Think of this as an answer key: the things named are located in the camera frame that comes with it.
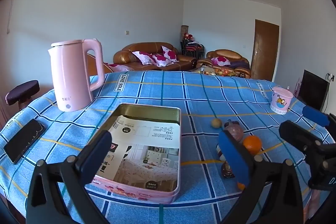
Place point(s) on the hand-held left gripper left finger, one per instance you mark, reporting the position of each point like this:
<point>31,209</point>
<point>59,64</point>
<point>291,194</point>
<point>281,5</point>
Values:
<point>99,153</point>

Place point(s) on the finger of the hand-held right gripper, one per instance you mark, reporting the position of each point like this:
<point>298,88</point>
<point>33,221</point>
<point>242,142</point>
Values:
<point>296,133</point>
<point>315,115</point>

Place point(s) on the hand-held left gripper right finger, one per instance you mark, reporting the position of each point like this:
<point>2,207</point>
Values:
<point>233,158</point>

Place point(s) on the dark brown date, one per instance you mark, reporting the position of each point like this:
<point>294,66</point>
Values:
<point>226,171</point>

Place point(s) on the orange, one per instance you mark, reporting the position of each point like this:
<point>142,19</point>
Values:
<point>252,144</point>

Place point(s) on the dark brown pomegranate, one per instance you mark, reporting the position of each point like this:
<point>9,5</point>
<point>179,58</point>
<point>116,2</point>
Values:
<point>235,130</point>

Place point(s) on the small orange kumquat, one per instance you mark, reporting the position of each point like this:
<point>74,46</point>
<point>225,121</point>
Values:
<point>240,186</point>

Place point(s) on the small tan longan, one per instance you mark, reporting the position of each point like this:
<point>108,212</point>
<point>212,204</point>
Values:
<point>216,123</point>

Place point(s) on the pink rectangular tin box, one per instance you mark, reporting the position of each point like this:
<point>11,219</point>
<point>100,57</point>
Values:
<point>147,112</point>

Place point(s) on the black television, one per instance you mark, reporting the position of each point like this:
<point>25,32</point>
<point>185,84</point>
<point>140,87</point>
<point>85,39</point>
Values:
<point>312,87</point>

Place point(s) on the pink cartoon cup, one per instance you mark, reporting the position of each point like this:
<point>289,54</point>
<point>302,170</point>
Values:
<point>281,102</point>

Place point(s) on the power socket with plug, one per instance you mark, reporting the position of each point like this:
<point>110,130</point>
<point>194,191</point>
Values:
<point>330,77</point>

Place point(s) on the printed paper leaflet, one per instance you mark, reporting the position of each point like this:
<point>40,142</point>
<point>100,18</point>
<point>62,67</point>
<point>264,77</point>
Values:
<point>147,150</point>

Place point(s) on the black smartphone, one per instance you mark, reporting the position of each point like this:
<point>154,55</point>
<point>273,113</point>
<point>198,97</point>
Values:
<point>23,141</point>

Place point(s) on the pink electric kettle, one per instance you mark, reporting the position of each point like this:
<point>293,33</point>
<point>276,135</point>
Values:
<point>71,77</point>

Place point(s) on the brown wooden door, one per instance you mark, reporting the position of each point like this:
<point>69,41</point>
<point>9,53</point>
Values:
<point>263,50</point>

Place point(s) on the blue plaid tablecloth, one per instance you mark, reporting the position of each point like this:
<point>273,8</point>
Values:
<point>183,92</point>

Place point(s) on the brown leather armchair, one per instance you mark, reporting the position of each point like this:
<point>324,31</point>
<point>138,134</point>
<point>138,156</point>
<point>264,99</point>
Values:
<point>93,65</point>
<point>225,54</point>

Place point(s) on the coffee table with food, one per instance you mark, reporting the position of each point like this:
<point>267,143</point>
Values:
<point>215,71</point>

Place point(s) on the purple blanket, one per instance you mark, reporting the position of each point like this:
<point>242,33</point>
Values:
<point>240,64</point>

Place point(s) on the white cushion red flowers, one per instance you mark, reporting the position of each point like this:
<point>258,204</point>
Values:
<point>143,57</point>
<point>162,60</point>
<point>170,54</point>
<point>220,60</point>

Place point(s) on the brown leather sofa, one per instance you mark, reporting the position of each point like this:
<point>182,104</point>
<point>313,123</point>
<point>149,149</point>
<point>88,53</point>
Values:
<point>126,57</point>

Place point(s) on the dark purple stool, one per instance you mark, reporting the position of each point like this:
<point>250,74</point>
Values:
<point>22,90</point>

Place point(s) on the stack of dark chairs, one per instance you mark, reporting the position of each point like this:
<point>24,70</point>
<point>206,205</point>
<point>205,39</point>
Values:
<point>187,49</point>

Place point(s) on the red plush toys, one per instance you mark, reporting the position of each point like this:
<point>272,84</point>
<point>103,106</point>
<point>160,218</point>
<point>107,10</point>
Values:
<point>189,37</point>

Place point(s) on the tall patterned vase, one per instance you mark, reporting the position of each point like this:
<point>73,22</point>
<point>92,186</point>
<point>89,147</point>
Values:
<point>184,31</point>

